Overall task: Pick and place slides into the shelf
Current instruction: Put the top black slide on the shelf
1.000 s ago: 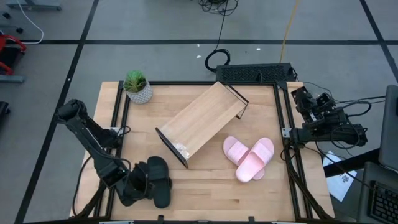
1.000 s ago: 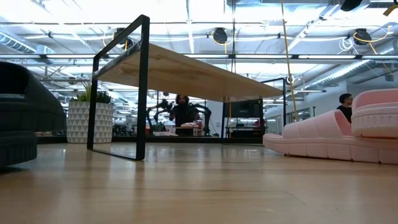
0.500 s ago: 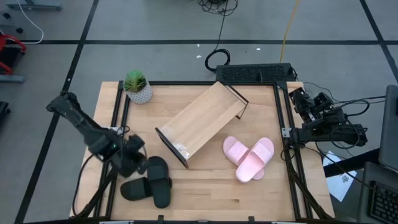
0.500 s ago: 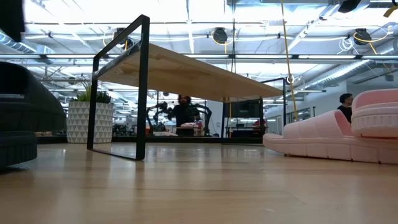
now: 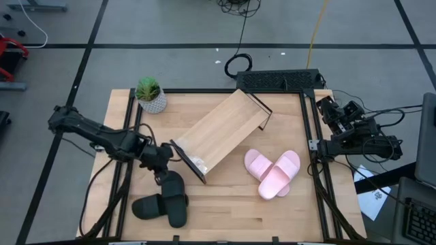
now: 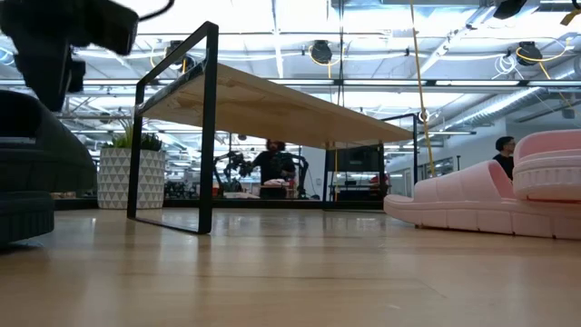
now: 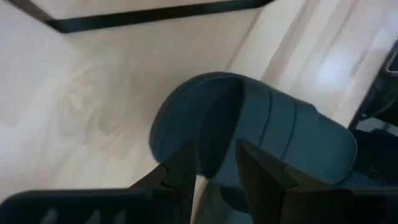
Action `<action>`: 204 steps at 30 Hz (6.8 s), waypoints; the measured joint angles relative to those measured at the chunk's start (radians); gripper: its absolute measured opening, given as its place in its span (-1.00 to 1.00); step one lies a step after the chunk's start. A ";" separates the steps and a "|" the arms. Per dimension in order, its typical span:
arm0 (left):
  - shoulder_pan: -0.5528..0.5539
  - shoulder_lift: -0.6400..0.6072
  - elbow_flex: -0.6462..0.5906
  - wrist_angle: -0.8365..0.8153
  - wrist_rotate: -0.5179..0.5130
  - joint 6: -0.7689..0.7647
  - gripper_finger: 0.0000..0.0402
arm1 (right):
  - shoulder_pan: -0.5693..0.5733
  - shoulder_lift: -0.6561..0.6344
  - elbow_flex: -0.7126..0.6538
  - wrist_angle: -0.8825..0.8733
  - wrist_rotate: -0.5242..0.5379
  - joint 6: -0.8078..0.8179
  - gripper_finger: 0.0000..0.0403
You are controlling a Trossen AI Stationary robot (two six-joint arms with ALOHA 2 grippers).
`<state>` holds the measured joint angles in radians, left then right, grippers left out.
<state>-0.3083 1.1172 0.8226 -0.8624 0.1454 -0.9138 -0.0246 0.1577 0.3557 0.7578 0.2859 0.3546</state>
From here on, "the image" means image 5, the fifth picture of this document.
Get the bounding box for grey floor bar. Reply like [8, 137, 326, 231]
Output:
[0, 81, 28, 92]

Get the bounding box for black cable tangle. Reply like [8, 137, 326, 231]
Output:
[216, 0, 262, 18]

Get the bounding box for grey stand base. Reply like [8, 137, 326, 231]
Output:
[6, 0, 67, 12]

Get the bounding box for red cart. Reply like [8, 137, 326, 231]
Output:
[0, 33, 30, 83]

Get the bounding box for yellow cable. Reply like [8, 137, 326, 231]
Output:
[305, 0, 330, 69]

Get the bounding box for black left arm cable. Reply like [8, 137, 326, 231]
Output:
[78, 158, 117, 238]

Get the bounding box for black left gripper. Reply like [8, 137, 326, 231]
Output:
[138, 143, 176, 186]

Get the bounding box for black bar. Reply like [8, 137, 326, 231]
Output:
[354, 161, 417, 195]

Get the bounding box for white cable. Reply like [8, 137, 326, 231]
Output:
[16, 0, 49, 49]

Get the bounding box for green plant in white pot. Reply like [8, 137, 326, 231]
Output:
[134, 76, 168, 115]

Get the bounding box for pink slide sandal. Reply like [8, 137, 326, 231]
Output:
[258, 150, 302, 201]
[243, 148, 292, 198]

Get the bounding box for black perforated computer case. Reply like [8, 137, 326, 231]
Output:
[235, 68, 324, 92]

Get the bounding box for white paper sheet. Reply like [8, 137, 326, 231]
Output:
[353, 164, 392, 222]

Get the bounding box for grey laptop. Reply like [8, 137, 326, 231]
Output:
[390, 91, 436, 245]

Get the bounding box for wooden shelf with black frame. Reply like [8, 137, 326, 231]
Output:
[169, 88, 274, 185]

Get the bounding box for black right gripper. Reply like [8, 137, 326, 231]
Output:
[315, 96, 376, 135]

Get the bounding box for black aluminium table frame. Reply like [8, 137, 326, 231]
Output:
[76, 87, 368, 245]

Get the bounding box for black coiled cable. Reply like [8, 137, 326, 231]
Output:
[223, 0, 254, 80]

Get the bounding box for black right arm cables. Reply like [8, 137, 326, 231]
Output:
[332, 88, 423, 127]

